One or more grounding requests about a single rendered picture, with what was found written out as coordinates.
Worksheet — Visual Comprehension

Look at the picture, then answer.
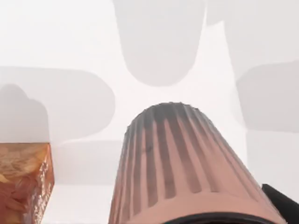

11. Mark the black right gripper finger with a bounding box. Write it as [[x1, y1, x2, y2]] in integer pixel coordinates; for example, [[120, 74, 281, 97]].
[[261, 183, 299, 224]]

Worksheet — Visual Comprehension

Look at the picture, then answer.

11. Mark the ribbed terracotta plant pot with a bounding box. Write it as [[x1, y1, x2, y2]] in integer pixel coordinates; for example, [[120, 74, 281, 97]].
[[107, 101, 281, 224]]

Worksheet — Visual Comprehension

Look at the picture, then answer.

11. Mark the orange printed snack box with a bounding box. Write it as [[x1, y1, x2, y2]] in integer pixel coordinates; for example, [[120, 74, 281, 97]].
[[0, 141, 55, 224]]

